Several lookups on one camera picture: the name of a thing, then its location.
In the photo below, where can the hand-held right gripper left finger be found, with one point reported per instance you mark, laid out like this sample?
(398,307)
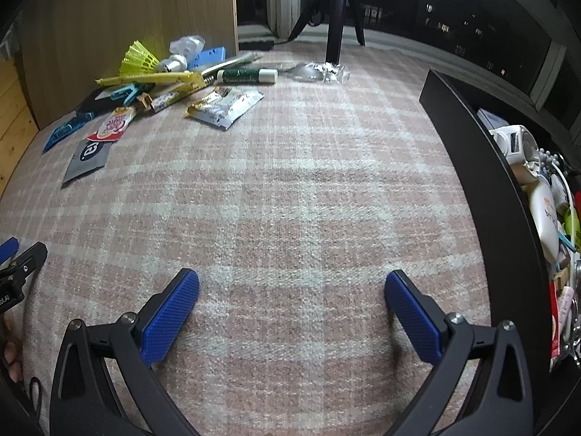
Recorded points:
(170,318)

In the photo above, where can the blue blister pack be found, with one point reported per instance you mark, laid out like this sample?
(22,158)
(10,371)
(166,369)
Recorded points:
(209,57)

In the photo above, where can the red flat packet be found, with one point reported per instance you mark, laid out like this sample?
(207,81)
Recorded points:
(553,327)

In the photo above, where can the black storage box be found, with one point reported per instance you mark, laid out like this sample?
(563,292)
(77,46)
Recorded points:
(499,218)

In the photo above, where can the black flat pouch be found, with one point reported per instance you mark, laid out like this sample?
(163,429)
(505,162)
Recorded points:
(93,105)

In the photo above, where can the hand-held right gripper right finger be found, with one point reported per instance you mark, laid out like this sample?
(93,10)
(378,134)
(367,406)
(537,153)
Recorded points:
(413,318)

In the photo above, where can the white plastic bag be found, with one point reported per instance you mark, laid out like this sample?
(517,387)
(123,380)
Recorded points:
(186,45)

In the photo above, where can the grey curtain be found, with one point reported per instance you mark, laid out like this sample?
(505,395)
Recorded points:
(283,0)

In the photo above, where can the green white tube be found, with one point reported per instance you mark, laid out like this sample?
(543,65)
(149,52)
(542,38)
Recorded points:
(247,76)

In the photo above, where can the yellow cartoon stick packet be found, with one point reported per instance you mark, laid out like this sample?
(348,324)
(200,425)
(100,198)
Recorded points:
(170,97)

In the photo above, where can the red white snack packet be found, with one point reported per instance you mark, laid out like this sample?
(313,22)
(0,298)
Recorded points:
(113,125)

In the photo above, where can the long yellow packet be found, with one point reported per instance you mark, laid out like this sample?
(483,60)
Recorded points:
(150,79)

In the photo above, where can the silver snack packet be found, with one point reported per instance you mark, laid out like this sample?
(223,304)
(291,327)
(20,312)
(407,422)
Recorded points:
(229,106)

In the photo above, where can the person's left hand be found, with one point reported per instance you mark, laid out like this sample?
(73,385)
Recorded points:
(11,352)

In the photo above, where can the blue plastic clip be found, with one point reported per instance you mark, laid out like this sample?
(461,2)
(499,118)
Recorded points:
(61,132)

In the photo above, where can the yellow plastic shuttlecock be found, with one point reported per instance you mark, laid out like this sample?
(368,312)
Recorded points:
(138,59)

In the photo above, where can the blue clothespin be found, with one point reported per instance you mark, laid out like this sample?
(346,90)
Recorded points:
(125,93)

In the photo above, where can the grey sachet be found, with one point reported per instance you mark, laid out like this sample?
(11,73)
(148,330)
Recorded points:
(86,156)

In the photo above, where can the white bottle orange print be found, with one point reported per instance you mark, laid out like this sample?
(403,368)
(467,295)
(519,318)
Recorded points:
(544,222)

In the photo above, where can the wooden cabinet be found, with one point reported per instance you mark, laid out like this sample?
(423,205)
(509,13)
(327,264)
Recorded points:
(113,18)

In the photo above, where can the white blue box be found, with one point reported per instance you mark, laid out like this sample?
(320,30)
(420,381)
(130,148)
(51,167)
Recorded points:
(490,120)

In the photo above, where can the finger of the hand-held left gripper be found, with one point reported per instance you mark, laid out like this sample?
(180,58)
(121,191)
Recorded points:
(27,258)
(8,249)

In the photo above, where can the white window frame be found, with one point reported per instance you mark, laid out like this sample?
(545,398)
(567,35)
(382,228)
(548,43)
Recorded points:
(547,77)

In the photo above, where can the pink tube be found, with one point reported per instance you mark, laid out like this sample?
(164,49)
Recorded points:
(565,309)

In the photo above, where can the white round gadget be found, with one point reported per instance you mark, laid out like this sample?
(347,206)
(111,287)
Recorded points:
(513,143)

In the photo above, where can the black tripod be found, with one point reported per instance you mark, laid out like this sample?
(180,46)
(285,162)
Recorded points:
(336,18)

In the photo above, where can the white light bulb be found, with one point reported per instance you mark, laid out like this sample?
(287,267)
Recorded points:
(172,62)

